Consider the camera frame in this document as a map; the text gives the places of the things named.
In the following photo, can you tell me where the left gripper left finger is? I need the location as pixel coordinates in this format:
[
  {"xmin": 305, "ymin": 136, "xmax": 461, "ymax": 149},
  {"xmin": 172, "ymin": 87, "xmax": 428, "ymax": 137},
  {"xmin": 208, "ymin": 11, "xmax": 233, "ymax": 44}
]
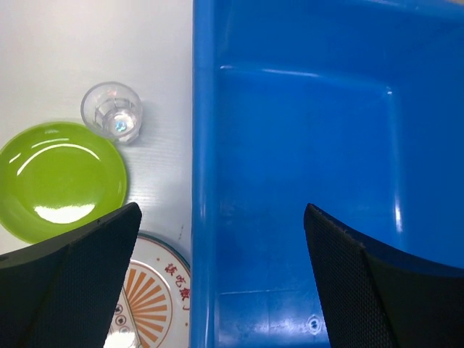
[{"xmin": 1, "ymin": 202, "xmax": 142, "ymax": 347}]

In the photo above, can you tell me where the orange sunburst pattern plate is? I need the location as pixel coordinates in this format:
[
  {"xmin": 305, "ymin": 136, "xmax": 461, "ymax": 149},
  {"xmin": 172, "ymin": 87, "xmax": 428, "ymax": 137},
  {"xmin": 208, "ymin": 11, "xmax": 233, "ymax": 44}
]
[{"xmin": 104, "ymin": 232, "xmax": 191, "ymax": 348}]

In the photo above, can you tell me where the green plastic plate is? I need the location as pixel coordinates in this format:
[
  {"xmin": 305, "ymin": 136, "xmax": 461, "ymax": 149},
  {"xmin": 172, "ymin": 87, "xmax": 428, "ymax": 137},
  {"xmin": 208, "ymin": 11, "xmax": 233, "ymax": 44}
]
[{"xmin": 1, "ymin": 122, "xmax": 128, "ymax": 244}]

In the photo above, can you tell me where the clear plastic cup left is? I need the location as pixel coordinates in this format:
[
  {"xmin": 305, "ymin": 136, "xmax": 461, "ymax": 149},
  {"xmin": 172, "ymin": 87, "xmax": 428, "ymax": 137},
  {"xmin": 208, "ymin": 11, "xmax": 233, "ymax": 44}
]
[{"xmin": 80, "ymin": 81, "xmax": 144, "ymax": 144}]

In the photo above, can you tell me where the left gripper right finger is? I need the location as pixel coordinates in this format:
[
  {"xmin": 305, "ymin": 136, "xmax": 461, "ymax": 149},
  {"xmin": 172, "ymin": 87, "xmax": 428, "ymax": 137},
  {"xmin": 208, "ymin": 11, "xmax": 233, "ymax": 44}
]
[{"xmin": 304, "ymin": 204, "xmax": 463, "ymax": 347}]

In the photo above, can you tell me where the blue plastic bin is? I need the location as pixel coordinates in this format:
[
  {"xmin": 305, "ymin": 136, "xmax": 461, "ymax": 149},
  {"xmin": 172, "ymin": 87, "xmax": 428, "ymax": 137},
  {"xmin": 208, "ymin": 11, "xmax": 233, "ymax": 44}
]
[{"xmin": 190, "ymin": 1, "xmax": 463, "ymax": 347}]

